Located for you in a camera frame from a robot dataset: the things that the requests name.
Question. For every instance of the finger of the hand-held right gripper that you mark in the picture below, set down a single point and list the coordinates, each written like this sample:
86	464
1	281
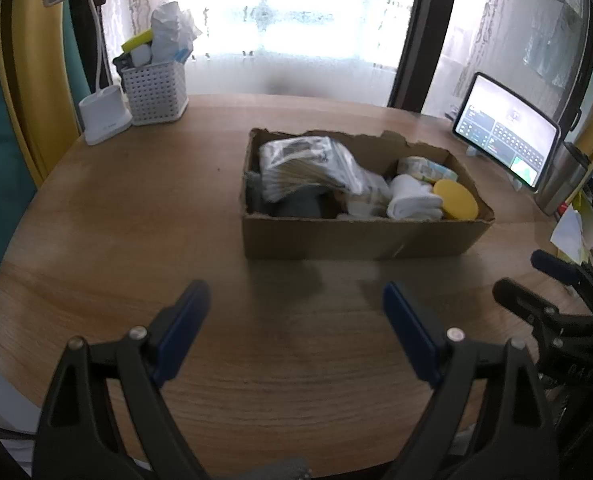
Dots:
516	297
551	262

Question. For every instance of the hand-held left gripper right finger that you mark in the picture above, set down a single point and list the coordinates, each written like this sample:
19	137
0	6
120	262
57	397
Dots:
411	335

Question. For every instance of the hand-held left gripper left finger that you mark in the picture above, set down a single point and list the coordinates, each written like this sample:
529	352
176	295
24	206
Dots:
184	330

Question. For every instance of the torn cardboard box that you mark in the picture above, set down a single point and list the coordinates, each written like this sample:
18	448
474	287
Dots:
366	240

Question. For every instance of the yellow-lid jar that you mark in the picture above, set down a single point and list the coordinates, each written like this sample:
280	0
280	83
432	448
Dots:
454	197

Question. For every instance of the white cloth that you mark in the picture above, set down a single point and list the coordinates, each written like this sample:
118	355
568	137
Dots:
411	200

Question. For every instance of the clear snack bag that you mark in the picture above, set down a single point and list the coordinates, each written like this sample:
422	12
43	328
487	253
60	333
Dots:
371	200

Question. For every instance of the tissue packet with yellow bear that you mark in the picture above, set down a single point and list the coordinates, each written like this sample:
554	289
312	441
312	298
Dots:
424	167

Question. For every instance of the cotton swab pack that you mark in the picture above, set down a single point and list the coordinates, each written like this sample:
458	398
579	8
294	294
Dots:
301	165

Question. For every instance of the person's left hand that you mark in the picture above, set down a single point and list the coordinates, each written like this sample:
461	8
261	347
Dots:
289	470

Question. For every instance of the white paper card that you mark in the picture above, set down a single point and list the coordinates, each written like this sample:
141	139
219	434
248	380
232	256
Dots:
569	232

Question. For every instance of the steel tumbler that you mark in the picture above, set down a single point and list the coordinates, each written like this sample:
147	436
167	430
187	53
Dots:
559	185

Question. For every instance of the tablet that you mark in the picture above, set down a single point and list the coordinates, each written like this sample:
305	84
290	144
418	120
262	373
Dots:
506	130

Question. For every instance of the white desk lamp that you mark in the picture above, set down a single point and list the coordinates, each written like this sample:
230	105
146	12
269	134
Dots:
104	117

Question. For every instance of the white perforated basket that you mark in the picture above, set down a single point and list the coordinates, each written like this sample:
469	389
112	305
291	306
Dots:
154	95

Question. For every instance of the yellow sponge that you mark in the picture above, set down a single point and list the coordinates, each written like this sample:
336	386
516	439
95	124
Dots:
139	41

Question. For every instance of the crumpled white plastic bag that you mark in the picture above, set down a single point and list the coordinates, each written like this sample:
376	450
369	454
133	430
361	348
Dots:
169	30

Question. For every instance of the black window post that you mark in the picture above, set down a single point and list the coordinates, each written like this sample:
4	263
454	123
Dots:
421	30

